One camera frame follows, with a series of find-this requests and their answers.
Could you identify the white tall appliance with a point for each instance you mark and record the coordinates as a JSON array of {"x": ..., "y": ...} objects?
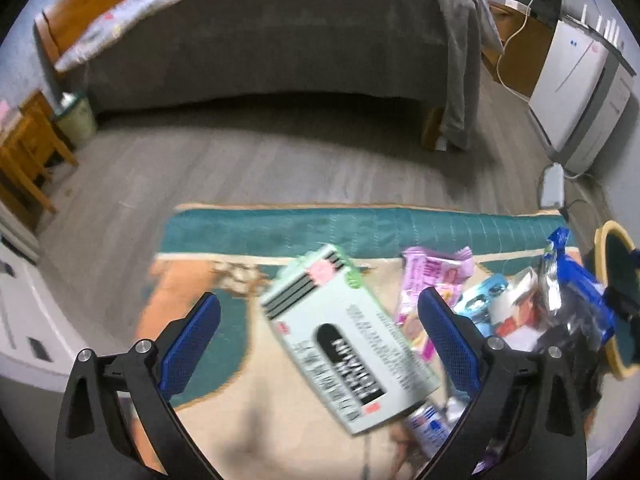
[{"x": 565, "y": 80}]

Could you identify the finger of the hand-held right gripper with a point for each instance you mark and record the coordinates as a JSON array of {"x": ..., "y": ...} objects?
[{"x": 625, "y": 302}]

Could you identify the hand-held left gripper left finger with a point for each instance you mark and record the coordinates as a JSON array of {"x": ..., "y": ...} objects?
[{"x": 192, "y": 340}]

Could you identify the light blue foil packet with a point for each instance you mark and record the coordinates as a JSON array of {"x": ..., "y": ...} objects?
[{"x": 482, "y": 302}]

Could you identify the teal beige printed mat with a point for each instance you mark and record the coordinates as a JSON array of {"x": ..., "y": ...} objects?
[{"x": 280, "y": 225}]

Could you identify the small white green bin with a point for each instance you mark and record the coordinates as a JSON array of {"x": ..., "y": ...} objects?
[{"x": 77, "y": 120}]

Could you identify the white air purifier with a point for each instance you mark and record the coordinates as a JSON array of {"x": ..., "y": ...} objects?
[{"x": 600, "y": 120}]

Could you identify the white floor adapter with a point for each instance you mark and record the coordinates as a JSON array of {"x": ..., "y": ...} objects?
[{"x": 551, "y": 185}]

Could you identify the white green cardboard box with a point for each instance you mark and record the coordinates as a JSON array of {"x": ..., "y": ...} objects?
[{"x": 345, "y": 340}]

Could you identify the bed with grey skirt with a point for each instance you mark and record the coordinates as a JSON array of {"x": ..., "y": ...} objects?
[{"x": 280, "y": 45}]

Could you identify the red white snack packet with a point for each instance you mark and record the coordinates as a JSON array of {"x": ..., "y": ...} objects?
[{"x": 520, "y": 310}]

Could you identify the white power strip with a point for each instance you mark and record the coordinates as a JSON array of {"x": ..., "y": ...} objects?
[{"x": 517, "y": 5}]

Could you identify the white router with antennas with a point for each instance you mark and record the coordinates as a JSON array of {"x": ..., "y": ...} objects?
[{"x": 597, "y": 30}]

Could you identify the round basket with yellow rim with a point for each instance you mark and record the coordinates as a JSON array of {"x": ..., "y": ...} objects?
[{"x": 617, "y": 255}]

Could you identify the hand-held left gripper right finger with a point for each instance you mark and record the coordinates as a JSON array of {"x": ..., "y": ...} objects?
[{"x": 447, "y": 340}]

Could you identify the white low cabinet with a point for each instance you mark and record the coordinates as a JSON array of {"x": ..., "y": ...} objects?
[{"x": 35, "y": 320}]

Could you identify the blue silver snack packet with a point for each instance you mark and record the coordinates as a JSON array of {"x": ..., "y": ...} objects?
[{"x": 570, "y": 280}]

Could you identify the pink snack packet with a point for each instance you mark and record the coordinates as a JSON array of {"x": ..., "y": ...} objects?
[{"x": 430, "y": 272}]

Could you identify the wooden chair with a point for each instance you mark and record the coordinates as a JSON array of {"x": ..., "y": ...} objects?
[{"x": 30, "y": 145}]

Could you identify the white blue wrapper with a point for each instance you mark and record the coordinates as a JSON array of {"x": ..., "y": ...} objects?
[{"x": 427, "y": 425}]

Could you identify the wooden headboard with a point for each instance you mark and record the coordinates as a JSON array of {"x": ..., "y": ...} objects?
[{"x": 85, "y": 0}]

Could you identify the wooden nightstand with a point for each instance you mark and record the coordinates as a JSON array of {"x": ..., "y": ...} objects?
[{"x": 525, "y": 55}]

